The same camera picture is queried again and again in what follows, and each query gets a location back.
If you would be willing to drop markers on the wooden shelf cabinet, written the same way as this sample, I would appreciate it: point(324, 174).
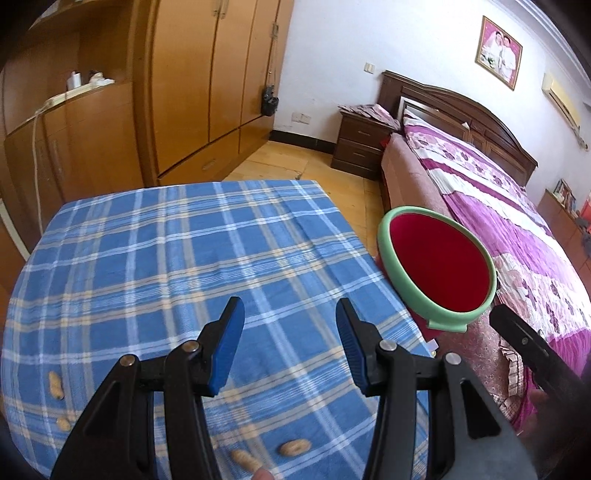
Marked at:
point(87, 147)

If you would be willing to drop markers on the white power strip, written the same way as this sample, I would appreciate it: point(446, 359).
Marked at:
point(60, 98)

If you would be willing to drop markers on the person's left hand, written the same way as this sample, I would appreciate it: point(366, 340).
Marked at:
point(263, 474)

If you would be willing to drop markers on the black hanging camera bag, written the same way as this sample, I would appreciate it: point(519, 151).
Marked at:
point(270, 102)

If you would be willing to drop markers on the white wall switch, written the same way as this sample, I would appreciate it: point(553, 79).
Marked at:
point(370, 67)

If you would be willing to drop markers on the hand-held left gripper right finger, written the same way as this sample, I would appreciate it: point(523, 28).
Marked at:
point(355, 350)

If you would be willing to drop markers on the bed with purple floral quilt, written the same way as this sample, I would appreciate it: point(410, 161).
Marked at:
point(508, 207)

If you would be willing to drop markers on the light wooden side cabinet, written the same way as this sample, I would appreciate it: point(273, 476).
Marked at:
point(561, 226)

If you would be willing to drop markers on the peanut in shell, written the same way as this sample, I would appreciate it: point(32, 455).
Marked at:
point(295, 446)
point(56, 385)
point(244, 460)
point(63, 423)

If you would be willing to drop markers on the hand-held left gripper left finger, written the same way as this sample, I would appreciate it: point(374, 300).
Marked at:
point(226, 350)

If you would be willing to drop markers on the white tissue on shelf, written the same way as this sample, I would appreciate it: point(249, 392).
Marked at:
point(100, 78)

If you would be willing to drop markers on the wooden wardrobe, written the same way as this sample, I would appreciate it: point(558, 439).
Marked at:
point(207, 83)

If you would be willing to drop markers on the dark wooden nightstand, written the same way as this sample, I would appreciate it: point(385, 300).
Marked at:
point(362, 147)

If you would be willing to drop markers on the white charger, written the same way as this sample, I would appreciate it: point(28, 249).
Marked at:
point(75, 81)

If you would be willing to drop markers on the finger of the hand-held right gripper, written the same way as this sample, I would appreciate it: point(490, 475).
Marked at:
point(535, 353)

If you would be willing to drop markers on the white wall outlet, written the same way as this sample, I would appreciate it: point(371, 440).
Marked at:
point(300, 117)

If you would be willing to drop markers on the framed wall photo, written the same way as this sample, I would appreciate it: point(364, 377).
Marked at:
point(498, 53)

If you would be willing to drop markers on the person's right hand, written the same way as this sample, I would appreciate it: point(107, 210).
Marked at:
point(563, 438)

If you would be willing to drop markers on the red bin with green rim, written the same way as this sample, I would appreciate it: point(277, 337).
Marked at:
point(438, 263)

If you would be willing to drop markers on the row of books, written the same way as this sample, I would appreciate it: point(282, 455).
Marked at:
point(565, 196)

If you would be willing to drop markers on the blue plaid tablecloth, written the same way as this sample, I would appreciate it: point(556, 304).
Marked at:
point(184, 258)

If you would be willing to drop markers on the dark wooden headboard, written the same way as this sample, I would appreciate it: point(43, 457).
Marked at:
point(466, 108)

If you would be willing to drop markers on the patterned cloth on nightstand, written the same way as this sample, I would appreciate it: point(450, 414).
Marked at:
point(369, 114)

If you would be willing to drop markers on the wall air conditioner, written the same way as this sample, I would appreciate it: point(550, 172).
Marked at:
point(561, 99)

